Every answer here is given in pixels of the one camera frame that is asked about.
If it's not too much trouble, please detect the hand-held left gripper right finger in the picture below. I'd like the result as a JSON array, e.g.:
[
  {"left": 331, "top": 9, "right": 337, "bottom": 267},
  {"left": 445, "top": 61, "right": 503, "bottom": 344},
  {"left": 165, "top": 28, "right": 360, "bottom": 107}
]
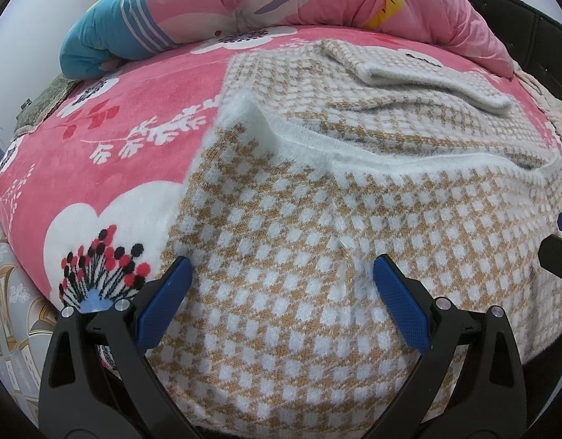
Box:
[{"left": 368, "top": 254, "right": 529, "bottom": 439}]

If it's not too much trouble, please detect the grey patterned bed sheet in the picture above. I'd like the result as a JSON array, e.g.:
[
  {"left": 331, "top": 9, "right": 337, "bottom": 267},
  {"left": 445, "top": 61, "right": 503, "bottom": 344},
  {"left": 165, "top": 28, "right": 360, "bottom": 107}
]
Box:
[{"left": 0, "top": 208, "right": 68, "bottom": 426}]

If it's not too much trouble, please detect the cream fleece cloth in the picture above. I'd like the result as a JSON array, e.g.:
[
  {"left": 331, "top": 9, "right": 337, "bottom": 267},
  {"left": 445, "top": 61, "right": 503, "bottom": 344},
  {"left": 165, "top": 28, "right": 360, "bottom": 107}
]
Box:
[{"left": 512, "top": 68, "right": 562, "bottom": 147}]

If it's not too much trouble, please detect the black padded headboard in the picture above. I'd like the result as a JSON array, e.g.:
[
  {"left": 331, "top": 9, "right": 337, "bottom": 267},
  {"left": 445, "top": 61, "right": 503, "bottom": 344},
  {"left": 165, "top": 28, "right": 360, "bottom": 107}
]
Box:
[{"left": 455, "top": 0, "right": 562, "bottom": 115}]

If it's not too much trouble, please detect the beige white checked knit coat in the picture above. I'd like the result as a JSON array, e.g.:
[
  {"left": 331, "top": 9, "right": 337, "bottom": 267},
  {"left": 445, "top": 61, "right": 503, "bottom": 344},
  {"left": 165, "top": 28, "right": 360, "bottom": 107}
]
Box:
[{"left": 150, "top": 39, "right": 562, "bottom": 435}]

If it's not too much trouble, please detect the green patterned mat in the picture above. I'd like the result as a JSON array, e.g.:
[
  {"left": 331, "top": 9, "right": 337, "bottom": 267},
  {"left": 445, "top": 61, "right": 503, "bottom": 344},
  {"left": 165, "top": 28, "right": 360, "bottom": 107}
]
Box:
[{"left": 14, "top": 75, "right": 82, "bottom": 134}]

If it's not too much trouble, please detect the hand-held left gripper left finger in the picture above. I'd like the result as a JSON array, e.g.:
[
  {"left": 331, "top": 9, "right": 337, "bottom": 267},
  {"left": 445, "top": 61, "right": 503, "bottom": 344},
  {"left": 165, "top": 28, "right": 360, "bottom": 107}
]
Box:
[{"left": 38, "top": 256, "right": 201, "bottom": 439}]

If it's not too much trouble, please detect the pink floral blanket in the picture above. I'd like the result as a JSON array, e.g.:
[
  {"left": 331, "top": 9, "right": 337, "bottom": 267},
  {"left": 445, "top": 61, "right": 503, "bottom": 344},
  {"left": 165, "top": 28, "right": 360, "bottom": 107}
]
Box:
[{"left": 0, "top": 25, "right": 562, "bottom": 312}]

